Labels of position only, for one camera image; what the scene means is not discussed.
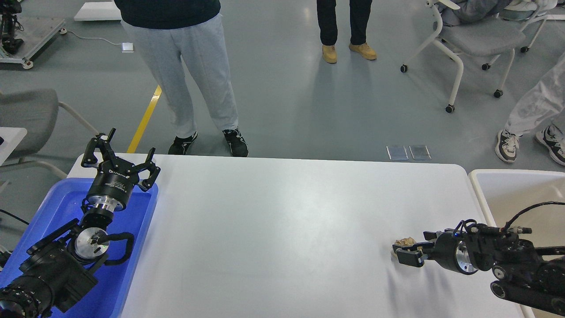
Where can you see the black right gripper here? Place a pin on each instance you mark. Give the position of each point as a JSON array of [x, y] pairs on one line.
[[449, 252]]

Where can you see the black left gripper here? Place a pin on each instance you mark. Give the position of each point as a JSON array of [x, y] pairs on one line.
[[114, 182]]

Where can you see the brown paper ball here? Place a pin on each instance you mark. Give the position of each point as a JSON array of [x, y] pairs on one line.
[[403, 242]]

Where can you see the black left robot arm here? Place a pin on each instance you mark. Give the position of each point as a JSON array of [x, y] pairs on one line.
[[60, 268]]

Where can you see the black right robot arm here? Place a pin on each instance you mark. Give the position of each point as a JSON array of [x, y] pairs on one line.
[[525, 274]]

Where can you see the right floor outlet plate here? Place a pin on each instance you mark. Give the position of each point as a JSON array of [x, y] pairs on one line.
[[420, 152]]

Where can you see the floor outlet plate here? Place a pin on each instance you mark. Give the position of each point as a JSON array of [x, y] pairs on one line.
[[420, 152], [397, 152]]

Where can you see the left floor outlet plate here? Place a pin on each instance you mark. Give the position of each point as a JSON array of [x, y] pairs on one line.
[[397, 152]]

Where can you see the grey chair at left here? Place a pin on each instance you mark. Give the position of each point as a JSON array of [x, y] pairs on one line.
[[35, 110]]

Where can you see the white floor power box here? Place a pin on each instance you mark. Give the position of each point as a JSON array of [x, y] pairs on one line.
[[127, 47]]

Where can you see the white side table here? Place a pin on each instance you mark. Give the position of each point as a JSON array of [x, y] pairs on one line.
[[12, 138]]

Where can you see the person in grey sweatpants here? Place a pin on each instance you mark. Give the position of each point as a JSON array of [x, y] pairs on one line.
[[178, 36]]

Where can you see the white flat floor board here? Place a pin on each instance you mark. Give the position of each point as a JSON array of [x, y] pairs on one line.
[[98, 11]]

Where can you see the metal wheeled cart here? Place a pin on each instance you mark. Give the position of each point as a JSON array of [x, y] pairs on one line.
[[22, 38]]

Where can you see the person in white trousers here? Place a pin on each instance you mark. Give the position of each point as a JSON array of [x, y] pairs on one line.
[[545, 100]]

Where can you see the grey white wheeled chair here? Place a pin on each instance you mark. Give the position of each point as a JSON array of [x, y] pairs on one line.
[[481, 28]]

